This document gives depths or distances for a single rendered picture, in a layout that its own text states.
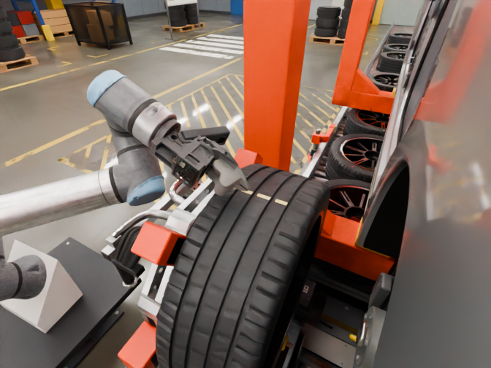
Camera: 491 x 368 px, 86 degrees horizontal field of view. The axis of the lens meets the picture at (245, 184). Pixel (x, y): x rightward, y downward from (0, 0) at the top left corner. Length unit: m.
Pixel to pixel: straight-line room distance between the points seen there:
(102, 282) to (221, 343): 1.17
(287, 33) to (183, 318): 0.78
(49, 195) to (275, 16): 0.74
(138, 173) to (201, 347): 0.38
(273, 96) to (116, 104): 0.53
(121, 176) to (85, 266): 1.18
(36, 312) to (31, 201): 0.93
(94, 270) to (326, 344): 1.30
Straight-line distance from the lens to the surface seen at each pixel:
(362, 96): 2.91
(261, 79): 0.95
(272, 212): 0.57
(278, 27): 0.90
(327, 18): 8.94
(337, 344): 1.66
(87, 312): 1.60
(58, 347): 1.58
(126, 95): 0.59
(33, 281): 1.50
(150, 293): 0.71
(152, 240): 0.58
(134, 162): 0.65
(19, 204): 0.72
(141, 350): 0.77
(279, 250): 0.53
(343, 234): 1.25
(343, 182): 1.84
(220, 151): 0.54
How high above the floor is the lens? 1.57
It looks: 39 degrees down
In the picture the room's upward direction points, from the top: straight up
